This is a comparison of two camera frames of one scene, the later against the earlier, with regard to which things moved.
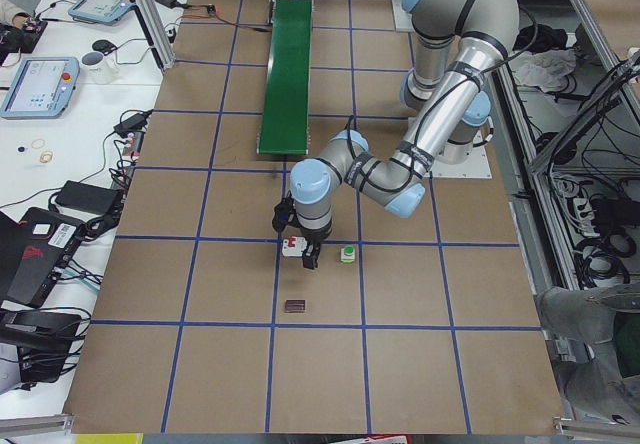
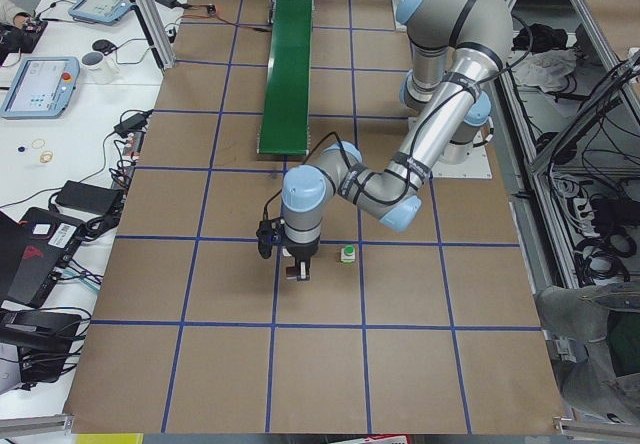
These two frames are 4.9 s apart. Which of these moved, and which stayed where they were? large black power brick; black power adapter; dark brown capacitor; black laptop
Moved: dark brown capacitor
Stayed: large black power brick; black laptop; black power adapter
